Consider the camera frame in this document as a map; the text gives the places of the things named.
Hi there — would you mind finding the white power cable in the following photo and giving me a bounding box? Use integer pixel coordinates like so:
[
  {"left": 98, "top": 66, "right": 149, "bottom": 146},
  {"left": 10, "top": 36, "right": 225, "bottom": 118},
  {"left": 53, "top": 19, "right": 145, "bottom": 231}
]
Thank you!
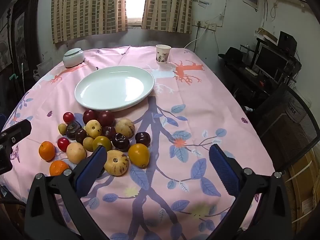
[{"left": 184, "top": 27, "right": 208, "bottom": 49}]

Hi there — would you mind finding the black computer desk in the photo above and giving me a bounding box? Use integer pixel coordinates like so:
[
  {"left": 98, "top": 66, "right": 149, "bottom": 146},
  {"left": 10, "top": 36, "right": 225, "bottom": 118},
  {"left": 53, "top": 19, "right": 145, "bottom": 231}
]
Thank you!
[{"left": 219, "top": 52, "right": 300, "bottom": 110}]

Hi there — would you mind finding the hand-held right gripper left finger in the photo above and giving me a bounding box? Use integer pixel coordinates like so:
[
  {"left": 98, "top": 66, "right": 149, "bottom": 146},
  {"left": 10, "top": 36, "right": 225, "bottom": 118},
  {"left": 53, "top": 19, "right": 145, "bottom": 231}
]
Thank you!
[{"left": 24, "top": 145, "right": 110, "bottom": 240}]

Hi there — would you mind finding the dark purple mangosteen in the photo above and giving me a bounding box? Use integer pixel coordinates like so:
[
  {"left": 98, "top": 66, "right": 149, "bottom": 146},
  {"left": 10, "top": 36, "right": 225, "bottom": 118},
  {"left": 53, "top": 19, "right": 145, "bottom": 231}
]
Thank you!
[
  {"left": 66, "top": 121, "right": 83, "bottom": 140},
  {"left": 111, "top": 133, "right": 130, "bottom": 152}
]

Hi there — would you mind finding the clear plastic bag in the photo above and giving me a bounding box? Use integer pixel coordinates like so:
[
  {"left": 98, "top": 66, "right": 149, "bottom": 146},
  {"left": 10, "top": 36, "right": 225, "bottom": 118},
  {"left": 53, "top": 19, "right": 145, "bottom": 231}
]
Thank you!
[{"left": 32, "top": 59, "right": 54, "bottom": 80}]

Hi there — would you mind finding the computer monitor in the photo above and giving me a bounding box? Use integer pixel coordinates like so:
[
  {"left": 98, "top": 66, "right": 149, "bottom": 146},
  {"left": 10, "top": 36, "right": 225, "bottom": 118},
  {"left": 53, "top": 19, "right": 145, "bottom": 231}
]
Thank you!
[{"left": 255, "top": 45, "right": 288, "bottom": 79}]

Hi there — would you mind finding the narrow checked beige curtain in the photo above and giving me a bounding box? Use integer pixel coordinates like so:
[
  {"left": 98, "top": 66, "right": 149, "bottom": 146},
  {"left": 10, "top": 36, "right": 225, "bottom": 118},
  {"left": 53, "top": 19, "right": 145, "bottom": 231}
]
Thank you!
[{"left": 141, "top": 0, "right": 194, "bottom": 34}]

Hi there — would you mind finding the printed paper cup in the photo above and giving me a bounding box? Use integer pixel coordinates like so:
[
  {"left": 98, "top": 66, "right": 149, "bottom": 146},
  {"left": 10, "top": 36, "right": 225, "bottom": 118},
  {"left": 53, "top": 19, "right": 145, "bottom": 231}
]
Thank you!
[{"left": 156, "top": 44, "right": 172, "bottom": 63}]

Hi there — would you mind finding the striped tan pepino melon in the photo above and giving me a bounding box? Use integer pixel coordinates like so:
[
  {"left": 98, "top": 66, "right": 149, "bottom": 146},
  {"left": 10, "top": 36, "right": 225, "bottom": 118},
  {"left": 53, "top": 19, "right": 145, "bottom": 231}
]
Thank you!
[
  {"left": 115, "top": 118, "right": 135, "bottom": 139},
  {"left": 104, "top": 150, "right": 129, "bottom": 176}
]

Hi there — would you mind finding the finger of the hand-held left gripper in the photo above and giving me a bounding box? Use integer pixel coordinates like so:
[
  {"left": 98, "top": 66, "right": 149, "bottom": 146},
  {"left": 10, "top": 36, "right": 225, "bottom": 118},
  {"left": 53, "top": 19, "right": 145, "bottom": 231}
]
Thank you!
[
  {"left": 0, "top": 145, "right": 13, "bottom": 175},
  {"left": 0, "top": 119, "right": 32, "bottom": 147}
]

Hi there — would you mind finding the large dark red plum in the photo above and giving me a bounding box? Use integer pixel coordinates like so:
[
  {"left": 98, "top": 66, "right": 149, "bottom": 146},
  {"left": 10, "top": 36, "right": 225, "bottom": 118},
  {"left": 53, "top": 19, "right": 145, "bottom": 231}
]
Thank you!
[
  {"left": 97, "top": 110, "right": 115, "bottom": 127},
  {"left": 82, "top": 109, "right": 98, "bottom": 125}
]

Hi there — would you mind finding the black mesh office chair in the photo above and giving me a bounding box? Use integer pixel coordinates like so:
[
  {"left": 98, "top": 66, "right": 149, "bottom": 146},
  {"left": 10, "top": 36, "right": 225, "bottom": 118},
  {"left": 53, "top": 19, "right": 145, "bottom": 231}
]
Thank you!
[{"left": 250, "top": 85, "right": 320, "bottom": 170}]

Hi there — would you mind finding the bright window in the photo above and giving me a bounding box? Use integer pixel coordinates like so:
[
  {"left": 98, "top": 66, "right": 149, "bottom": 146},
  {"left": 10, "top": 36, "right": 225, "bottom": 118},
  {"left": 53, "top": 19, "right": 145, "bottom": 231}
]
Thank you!
[{"left": 124, "top": 0, "right": 149, "bottom": 28}]

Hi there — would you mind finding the black hat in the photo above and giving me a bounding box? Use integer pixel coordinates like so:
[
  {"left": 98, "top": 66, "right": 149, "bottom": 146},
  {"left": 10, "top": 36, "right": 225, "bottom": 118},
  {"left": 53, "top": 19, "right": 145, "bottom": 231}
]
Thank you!
[{"left": 219, "top": 47, "right": 244, "bottom": 63}]

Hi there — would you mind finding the white wall power strip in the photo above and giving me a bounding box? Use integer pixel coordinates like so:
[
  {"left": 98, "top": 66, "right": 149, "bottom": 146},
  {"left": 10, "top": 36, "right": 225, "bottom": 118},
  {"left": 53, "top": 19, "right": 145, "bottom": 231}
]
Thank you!
[{"left": 194, "top": 21, "right": 217, "bottom": 32}]

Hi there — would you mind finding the wide checked beige curtain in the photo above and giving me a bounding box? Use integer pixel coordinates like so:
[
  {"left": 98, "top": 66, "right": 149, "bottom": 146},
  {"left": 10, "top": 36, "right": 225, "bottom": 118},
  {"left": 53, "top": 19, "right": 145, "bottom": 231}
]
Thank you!
[{"left": 51, "top": 0, "right": 128, "bottom": 44}]

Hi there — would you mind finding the pale ceramic lidded jar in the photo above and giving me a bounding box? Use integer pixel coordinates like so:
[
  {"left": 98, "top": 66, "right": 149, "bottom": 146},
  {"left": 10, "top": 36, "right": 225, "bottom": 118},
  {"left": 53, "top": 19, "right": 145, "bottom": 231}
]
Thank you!
[{"left": 62, "top": 48, "right": 84, "bottom": 68}]

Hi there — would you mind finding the small dark purple plum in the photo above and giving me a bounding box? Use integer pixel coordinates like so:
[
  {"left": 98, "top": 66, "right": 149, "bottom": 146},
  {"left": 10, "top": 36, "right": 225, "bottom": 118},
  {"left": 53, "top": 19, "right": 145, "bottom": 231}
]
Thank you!
[
  {"left": 101, "top": 126, "right": 116, "bottom": 140},
  {"left": 135, "top": 132, "right": 151, "bottom": 145},
  {"left": 75, "top": 129, "right": 87, "bottom": 143}
]

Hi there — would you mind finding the black speaker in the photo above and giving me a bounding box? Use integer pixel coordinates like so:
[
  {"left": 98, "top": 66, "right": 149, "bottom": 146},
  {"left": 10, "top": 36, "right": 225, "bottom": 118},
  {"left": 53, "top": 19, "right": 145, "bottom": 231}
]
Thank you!
[{"left": 278, "top": 31, "right": 298, "bottom": 55}]

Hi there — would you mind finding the yellow green tomato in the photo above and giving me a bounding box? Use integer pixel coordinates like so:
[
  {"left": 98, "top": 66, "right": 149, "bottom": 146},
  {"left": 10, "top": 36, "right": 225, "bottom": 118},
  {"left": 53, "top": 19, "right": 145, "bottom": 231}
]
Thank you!
[{"left": 92, "top": 136, "right": 112, "bottom": 153}]

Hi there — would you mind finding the orange yellow tomato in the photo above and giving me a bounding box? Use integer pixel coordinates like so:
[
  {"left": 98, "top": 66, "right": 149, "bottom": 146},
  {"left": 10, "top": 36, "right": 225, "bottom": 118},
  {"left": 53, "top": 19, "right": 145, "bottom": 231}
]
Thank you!
[{"left": 128, "top": 143, "right": 150, "bottom": 168}]

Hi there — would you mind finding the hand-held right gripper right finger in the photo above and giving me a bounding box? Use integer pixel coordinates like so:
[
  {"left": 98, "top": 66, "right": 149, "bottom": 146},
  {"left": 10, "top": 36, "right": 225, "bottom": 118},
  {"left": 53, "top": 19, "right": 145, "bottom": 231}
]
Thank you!
[{"left": 209, "top": 144, "right": 293, "bottom": 240}]

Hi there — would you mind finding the white oval plate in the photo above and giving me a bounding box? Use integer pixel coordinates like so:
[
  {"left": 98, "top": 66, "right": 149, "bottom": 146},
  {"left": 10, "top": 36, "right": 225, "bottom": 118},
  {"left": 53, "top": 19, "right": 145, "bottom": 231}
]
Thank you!
[{"left": 74, "top": 66, "right": 155, "bottom": 112}]

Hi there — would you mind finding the pink printed tablecloth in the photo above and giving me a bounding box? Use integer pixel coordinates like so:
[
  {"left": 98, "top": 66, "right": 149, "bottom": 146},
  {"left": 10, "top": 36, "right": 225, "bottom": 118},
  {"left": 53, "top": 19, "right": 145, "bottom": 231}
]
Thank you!
[{"left": 0, "top": 45, "right": 275, "bottom": 240}]

